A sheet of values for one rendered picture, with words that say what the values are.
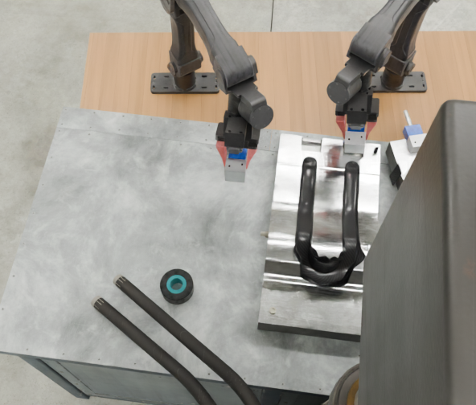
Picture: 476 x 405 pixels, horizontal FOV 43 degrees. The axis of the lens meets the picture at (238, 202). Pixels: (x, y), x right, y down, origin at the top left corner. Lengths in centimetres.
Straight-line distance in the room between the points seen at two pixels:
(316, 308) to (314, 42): 86
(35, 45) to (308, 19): 130
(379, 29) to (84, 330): 96
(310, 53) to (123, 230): 78
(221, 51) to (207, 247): 50
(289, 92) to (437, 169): 153
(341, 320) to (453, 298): 120
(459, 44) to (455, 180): 176
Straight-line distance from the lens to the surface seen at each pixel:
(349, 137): 155
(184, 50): 163
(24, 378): 240
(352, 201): 154
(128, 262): 156
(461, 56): 200
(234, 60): 134
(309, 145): 163
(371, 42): 140
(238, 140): 133
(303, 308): 144
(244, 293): 151
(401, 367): 31
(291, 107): 177
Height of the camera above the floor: 223
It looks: 63 degrees down
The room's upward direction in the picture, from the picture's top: straight up
